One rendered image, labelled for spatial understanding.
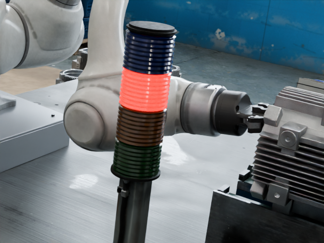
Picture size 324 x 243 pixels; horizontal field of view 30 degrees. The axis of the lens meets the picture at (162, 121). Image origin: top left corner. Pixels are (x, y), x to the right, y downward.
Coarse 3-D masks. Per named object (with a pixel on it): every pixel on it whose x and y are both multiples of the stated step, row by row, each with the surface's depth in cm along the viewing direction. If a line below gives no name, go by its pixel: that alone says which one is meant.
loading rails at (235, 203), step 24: (216, 192) 97; (240, 192) 108; (216, 216) 98; (240, 216) 96; (264, 216) 94; (288, 216) 92; (216, 240) 99; (240, 240) 97; (264, 240) 95; (288, 240) 93; (312, 240) 91
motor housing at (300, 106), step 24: (288, 96) 93; (312, 96) 93; (288, 120) 91; (312, 120) 90; (264, 144) 92; (312, 144) 87; (264, 168) 92; (288, 168) 89; (312, 168) 87; (312, 192) 88; (312, 216) 93
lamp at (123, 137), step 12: (120, 108) 73; (120, 120) 73; (132, 120) 72; (144, 120) 72; (156, 120) 73; (120, 132) 74; (132, 132) 72; (144, 132) 72; (156, 132) 73; (132, 144) 73; (144, 144) 73; (156, 144) 74
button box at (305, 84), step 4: (300, 80) 118; (304, 80) 118; (308, 80) 118; (312, 80) 118; (300, 84) 118; (304, 84) 118; (308, 84) 118; (312, 84) 117; (316, 84) 117; (320, 84) 117; (300, 88) 118; (304, 88) 118; (308, 88) 118; (312, 88) 117; (316, 88) 117; (320, 88) 117; (316, 92) 117; (320, 92) 116
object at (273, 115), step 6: (270, 108) 91; (276, 108) 91; (264, 114) 91; (270, 114) 91; (276, 114) 90; (282, 114) 92; (264, 120) 91; (270, 120) 90; (276, 120) 90; (276, 126) 91; (252, 186) 95; (258, 186) 94; (264, 186) 94; (252, 192) 95; (258, 192) 94; (264, 192) 94; (258, 198) 96; (264, 198) 95
